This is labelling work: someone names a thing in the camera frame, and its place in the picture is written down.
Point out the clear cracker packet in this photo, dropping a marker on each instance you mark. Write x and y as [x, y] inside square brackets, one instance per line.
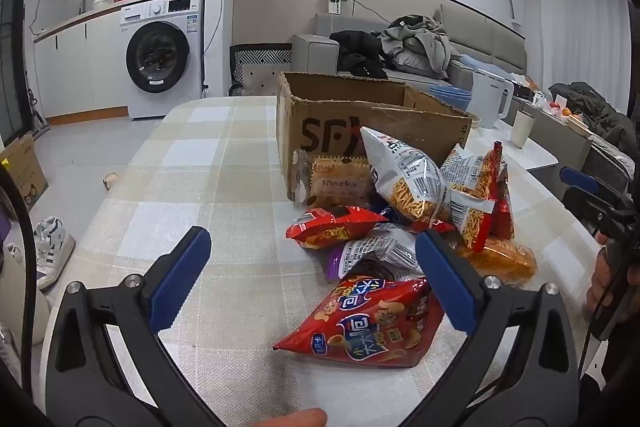
[340, 184]

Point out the red-edged noodle snack bag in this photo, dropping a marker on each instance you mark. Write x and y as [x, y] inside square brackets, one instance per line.
[475, 187]

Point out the white washing machine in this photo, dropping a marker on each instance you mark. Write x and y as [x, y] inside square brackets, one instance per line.
[165, 57]

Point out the white bowl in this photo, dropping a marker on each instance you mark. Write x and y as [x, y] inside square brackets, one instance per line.
[104, 3]

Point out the person's right forearm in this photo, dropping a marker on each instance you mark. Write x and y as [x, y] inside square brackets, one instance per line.
[620, 387]

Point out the printed cardboard floor box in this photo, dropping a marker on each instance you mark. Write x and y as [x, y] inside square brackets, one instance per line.
[22, 172]

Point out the white marble side table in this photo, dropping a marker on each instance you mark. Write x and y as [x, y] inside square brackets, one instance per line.
[530, 159]

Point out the small red snack packet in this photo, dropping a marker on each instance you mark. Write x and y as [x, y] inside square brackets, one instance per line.
[332, 227]

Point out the person's right hand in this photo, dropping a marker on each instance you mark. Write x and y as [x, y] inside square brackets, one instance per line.
[600, 282]

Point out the white electric kettle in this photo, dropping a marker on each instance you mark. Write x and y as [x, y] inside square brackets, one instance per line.
[490, 99]

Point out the silver purple snack packet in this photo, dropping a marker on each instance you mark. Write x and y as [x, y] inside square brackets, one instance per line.
[372, 252]

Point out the dark glass door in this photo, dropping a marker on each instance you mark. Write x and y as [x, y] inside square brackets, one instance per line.
[12, 57]

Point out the grey chair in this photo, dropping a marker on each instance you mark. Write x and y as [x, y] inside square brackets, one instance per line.
[607, 162]

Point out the dark jacket on chair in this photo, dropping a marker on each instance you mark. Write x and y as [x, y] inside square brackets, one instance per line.
[595, 112]

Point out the beige dish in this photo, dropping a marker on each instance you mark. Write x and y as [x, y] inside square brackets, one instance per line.
[475, 119]

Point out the patterned black white mat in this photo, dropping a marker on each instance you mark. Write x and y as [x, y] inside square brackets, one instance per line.
[260, 69]

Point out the beige slipper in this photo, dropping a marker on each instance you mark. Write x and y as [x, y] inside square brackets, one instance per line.
[110, 181]

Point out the white kitchen counter cabinet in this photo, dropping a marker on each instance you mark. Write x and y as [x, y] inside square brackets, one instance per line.
[75, 67]

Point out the white sneaker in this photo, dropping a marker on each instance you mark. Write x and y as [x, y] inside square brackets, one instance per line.
[52, 252]

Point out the large red chip bag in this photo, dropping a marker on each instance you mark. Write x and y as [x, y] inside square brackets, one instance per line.
[370, 322]

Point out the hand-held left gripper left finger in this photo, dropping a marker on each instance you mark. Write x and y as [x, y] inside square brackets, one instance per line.
[181, 274]

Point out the blue snack packet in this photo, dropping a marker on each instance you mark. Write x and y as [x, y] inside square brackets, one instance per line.
[386, 214]

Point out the orange snack packet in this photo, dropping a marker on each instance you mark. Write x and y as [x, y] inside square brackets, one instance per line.
[500, 259]

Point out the beige cup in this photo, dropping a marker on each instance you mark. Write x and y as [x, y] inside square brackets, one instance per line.
[522, 129]

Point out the large white noodle snack bag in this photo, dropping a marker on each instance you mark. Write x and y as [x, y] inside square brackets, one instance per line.
[410, 177]

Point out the wall socket with charger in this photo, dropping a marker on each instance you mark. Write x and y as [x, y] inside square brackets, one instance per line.
[337, 1]

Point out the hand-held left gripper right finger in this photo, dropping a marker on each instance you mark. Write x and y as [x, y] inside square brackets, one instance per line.
[444, 279]

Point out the grey clothes pile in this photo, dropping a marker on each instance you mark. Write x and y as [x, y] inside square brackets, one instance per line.
[420, 42]

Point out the person's left hand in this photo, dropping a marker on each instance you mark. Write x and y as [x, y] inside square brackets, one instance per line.
[305, 418]

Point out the light blue pillow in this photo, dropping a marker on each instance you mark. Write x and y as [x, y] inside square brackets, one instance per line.
[477, 63]

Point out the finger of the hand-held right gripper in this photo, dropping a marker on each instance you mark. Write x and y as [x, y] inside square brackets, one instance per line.
[577, 178]
[585, 209]

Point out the brown cardboard box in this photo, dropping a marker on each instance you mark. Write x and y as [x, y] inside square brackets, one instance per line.
[330, 127]

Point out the black jacket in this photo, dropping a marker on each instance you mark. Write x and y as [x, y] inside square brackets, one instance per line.
[360, 52]

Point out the grey sofa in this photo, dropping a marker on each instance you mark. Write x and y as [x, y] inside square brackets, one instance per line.
[490, 42]

